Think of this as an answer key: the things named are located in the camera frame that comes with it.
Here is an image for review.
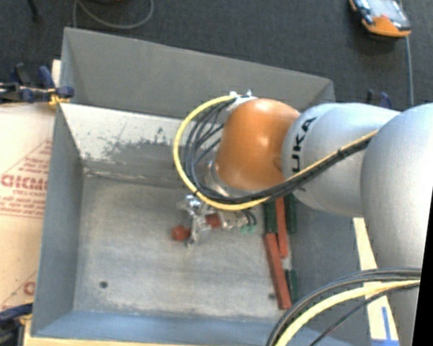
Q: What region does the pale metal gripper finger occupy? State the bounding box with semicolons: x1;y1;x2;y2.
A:
184;216;213;250
175;192;204;217

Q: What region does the dark green flat block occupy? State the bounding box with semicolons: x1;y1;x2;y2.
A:
279;192;304;236
280;268;305;306
259;202;282;235

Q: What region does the grey metal bin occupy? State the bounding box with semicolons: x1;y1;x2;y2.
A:
21;25;413;346

